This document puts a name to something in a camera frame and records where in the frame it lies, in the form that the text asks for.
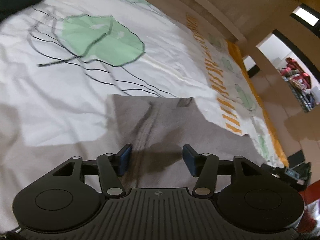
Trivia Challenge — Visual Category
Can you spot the red clothes pile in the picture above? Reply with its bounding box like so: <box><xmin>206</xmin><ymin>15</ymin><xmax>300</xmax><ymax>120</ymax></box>
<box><xmin>280</xmin><ymin>57</ymin><xmax>311</xmax><ymax>90</ymax></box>

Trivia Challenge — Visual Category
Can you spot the grey knitted hoodie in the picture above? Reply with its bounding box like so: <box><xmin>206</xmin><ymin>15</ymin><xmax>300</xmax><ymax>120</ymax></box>
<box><xmin>106</xmin><ymin>94</ymin><xmax>265</xmax><ymax>190</ymax></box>

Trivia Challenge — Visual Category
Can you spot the white leaf-print duvet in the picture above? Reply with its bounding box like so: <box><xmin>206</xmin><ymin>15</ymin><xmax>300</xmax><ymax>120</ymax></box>
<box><xmin>1</xmin><ymin>0</ymin><xmax>288</xmax><ymax>232</ymax></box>

